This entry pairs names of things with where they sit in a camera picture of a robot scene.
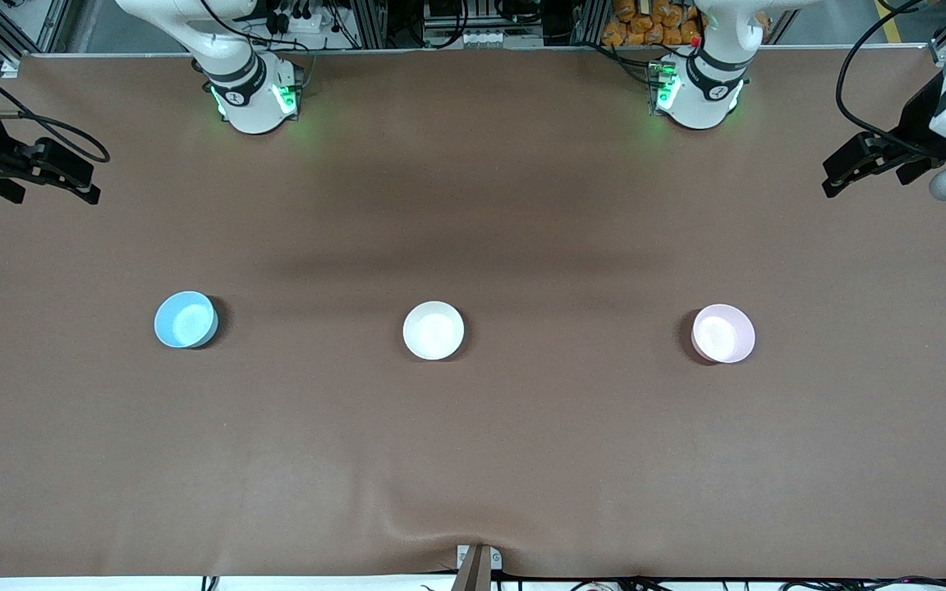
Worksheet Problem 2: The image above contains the blue bowl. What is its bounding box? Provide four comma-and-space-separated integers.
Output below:
154, 291, 219, 350

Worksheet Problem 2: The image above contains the pink bowl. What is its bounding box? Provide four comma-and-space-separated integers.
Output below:
691, 303, 756, 364

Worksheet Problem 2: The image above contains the white bowl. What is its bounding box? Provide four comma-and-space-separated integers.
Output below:
402, 300, 466, 361

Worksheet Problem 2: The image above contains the pile of orange objects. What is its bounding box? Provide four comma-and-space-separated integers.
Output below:
602, 0, 704, 47

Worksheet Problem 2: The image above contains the white power strip with plugs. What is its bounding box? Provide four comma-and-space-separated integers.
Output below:
264, 7, 334, 35

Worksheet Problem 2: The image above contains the brown table mat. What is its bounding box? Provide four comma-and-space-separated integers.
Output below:
0, 45, 946, 580

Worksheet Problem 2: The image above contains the black electronics box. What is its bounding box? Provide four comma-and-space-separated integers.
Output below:
424, 0, 556, 34

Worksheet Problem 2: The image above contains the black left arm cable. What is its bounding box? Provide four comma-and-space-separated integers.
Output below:
836, 0, 946, 158

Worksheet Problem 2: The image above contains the aluminium frame post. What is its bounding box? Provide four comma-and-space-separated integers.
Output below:
573, 0, 605, 46
350, 0, 388, 48

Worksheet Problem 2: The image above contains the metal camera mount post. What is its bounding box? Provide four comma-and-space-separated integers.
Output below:
452, 544, 503, 591

